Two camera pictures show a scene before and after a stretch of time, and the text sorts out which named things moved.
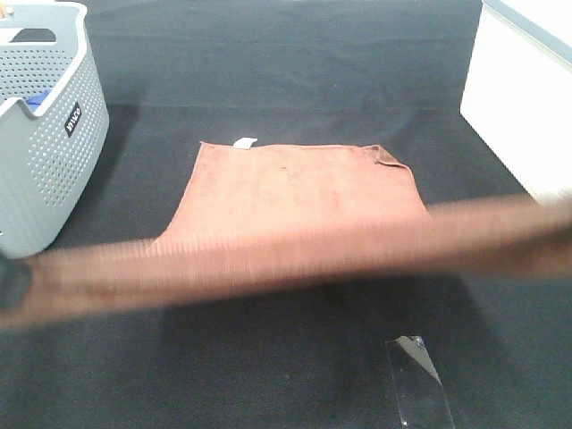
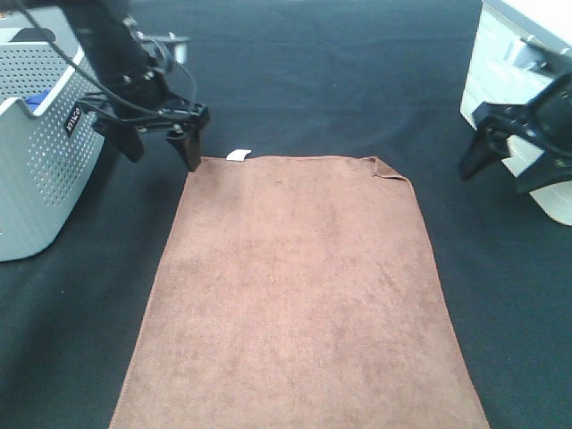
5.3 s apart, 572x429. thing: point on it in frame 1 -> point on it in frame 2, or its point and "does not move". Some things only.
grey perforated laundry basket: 54,122 does not move
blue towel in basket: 36,101 does not move
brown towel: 248,218 -> 298,293
